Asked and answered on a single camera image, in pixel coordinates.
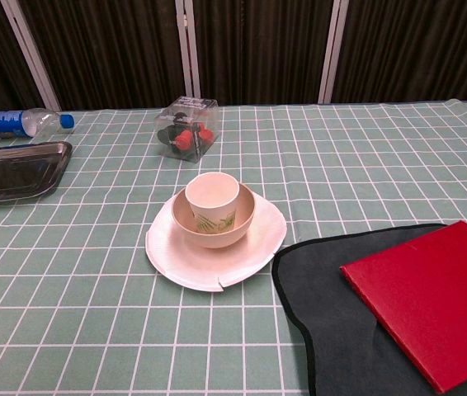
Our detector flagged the white paper cup leaf print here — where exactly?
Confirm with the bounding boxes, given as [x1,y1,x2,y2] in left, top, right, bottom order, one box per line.
[185,172,241,235]

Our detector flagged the beige bowl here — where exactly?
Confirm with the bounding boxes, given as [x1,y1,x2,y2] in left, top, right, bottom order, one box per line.
[171,183,256,250]

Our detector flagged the rectangular stainless steel tray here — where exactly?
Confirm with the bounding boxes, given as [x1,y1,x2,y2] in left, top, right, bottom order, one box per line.
[0,140,73,206]

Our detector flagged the clear plastic box red black items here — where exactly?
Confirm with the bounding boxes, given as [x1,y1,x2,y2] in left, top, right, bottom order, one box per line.
[153,96,221,163]

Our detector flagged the white plate with chipped rim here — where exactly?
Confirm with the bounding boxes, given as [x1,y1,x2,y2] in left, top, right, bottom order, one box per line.
[144,193,288,293]

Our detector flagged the dark grey cloth black edging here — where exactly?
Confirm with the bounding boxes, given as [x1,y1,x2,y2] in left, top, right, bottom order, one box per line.
[271,223,467,396]

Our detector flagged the dark pleated curtain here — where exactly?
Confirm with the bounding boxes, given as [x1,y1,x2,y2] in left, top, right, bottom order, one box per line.
[0,0,467,111]

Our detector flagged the green white checked tablecloth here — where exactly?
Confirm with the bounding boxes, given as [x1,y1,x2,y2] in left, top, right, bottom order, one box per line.
[0,97,467,396]

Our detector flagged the red hardcover book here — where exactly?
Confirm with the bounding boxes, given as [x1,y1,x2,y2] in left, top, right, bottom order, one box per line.
[339,220,467,395]

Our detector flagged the plastic water bottle blue label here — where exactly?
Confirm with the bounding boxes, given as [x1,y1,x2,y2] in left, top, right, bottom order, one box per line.
[0,107,76,140]

